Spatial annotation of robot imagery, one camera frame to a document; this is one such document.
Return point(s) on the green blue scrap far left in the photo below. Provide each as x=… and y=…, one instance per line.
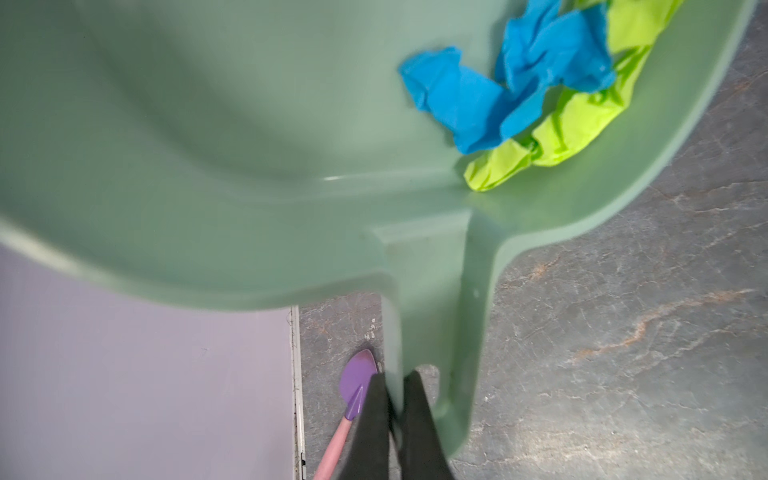
x=559, y=80

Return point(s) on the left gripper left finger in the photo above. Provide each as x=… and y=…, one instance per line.
x=368, y=458

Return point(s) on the purple pink scoop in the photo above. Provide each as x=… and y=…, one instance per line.
x=353, y=387

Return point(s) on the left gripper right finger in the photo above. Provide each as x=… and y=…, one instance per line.
x=421, y=454

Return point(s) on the mint green dustpan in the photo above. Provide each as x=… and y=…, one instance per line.
x=262, y=154

